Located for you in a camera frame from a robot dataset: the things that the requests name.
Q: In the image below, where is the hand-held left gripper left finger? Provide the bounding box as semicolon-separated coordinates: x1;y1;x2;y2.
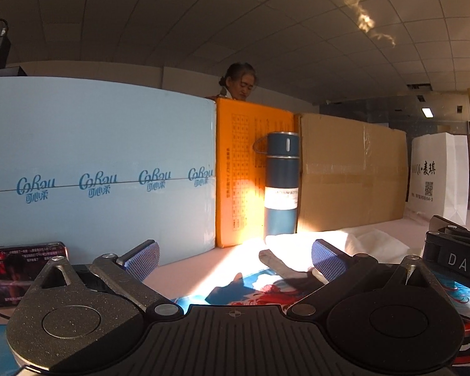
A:
18;239;184;318

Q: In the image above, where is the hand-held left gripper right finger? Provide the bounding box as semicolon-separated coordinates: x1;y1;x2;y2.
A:
287;238;441;317

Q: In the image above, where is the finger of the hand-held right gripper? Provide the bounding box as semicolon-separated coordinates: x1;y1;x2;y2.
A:
428;215;470;244

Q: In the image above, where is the white garment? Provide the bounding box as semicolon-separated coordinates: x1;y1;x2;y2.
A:
258;226;411;279

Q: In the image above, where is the white paper bag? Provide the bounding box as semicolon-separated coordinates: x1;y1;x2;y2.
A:
405;132;470;225

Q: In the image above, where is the blue printed cloth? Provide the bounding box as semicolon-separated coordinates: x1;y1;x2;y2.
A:
0;264;470;376

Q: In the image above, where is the brown cardboard box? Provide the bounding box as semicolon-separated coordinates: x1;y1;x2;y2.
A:
297;112;409;233

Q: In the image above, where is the blue thermos bottle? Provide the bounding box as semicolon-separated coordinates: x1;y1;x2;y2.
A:
252;131;300;242

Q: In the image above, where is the light blue board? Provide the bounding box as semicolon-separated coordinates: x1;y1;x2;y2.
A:
0;77;217;268

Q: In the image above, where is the orange cardboard box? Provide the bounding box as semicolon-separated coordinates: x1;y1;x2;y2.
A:
214;97;303;249

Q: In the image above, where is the black smartphone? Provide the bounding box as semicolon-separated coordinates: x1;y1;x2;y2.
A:
0;241;70;311

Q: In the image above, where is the flat black device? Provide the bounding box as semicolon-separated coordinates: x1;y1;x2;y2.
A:
0;65;28;79

